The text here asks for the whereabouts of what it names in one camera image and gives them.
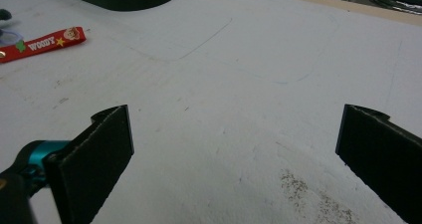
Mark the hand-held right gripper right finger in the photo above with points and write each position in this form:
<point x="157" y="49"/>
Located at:
<point x="381" y="157"/>

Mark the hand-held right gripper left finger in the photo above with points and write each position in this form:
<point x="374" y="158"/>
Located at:
<point x="93" y="164"/>

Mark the white foam mat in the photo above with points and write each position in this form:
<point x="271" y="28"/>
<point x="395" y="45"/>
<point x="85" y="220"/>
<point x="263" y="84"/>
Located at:
<point x="232" y="84"/>

